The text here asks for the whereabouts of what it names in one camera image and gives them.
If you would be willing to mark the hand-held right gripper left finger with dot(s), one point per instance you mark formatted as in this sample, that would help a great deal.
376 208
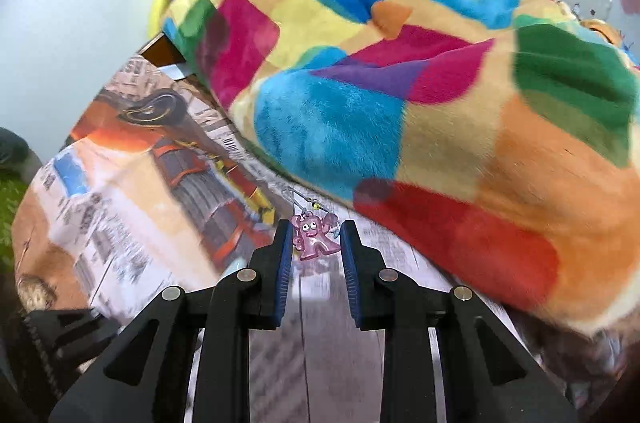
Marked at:
282 273

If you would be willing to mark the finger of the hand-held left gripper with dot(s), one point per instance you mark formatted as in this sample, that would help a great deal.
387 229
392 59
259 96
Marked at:
75 320

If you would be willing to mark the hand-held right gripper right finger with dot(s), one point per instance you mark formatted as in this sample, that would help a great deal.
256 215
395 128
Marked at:
350 273

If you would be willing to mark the newspaper print blanket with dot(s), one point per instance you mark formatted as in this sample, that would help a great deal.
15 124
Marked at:
125 213

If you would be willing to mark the green cloth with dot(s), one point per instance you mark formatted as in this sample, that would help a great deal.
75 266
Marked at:
10 213

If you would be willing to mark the grey rounded object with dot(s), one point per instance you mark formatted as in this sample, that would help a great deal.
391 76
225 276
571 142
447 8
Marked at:
17 150

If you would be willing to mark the colourful patchwork plush blanket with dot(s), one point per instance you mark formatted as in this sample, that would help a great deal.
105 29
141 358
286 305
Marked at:
450 103

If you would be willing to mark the wooden bed headboard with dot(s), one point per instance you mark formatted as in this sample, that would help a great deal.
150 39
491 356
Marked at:
160 48

